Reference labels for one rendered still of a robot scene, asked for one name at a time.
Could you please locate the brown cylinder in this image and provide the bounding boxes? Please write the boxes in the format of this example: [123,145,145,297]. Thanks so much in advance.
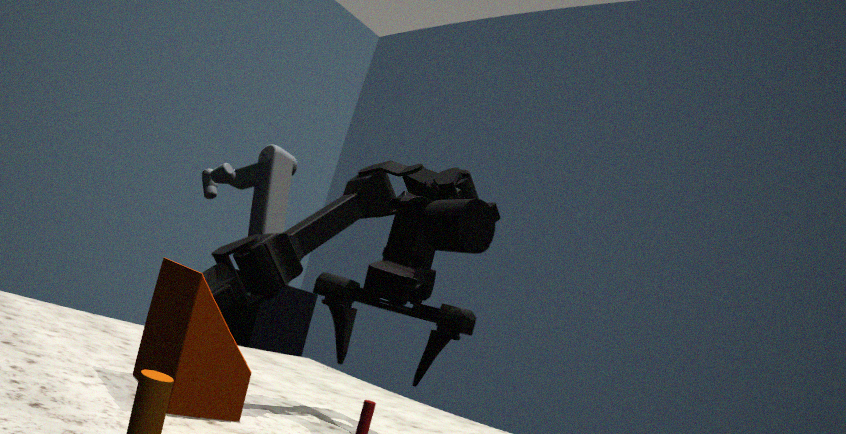
[126,369,174,434]

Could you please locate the dark red cylinder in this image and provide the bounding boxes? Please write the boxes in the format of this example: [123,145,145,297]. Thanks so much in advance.
[356,400,376,434]

